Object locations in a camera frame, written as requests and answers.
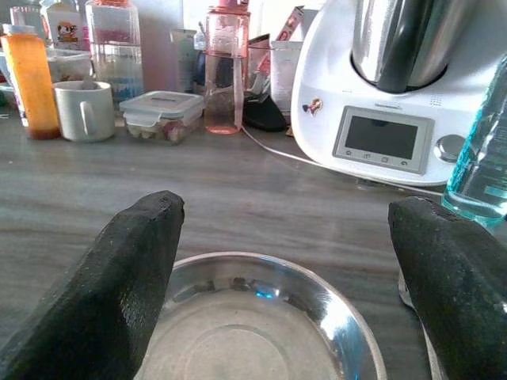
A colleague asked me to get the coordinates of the steel plate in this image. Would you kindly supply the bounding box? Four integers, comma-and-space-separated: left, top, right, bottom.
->
134, 251, 388, 380

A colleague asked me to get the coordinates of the clear bottle orange cap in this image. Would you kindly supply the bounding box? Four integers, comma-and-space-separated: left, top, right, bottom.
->
85, 0, 144, 106

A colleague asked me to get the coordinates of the white power cable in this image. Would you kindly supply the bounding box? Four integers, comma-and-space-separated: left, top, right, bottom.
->
241, 125, 444, 195

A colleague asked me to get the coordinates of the white milk carton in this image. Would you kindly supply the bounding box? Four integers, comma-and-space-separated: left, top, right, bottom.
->
39, 0, 90, 52

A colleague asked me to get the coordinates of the orange sauce bottle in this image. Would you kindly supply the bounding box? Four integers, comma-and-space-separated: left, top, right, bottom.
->
0, 23, 61, 141

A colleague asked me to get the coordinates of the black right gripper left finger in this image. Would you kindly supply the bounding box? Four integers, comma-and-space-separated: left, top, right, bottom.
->
0, 189, 186, 380

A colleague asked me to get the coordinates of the white mug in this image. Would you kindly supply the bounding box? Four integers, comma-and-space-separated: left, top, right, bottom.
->
52, 80, 116, 143

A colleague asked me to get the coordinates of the grey plastic tube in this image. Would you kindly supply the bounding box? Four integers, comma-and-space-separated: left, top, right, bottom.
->
170, 28, 199, 94

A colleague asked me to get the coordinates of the clear plastic box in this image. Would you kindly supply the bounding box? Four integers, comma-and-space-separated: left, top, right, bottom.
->
45, 47, 96, 84

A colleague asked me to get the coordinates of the pink snack packet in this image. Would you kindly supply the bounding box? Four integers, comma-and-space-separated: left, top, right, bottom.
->
276, 6, 306, 43

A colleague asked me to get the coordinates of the clear lidded food container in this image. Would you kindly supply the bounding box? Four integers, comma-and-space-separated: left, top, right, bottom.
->
119, 90, 205, 143

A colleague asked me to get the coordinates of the pink drinking bottle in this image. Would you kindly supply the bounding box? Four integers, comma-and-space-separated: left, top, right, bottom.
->
204, 0, 252, 135

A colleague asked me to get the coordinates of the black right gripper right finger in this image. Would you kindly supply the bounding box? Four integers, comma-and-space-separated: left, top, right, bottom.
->
387, 196, 507, 380

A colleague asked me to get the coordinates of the black pouch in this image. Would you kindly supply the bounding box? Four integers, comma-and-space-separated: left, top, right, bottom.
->
242, 93, 288, 133

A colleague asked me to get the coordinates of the white kitchen machine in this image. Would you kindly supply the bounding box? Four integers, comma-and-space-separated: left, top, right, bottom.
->
290, 0, 507, 188

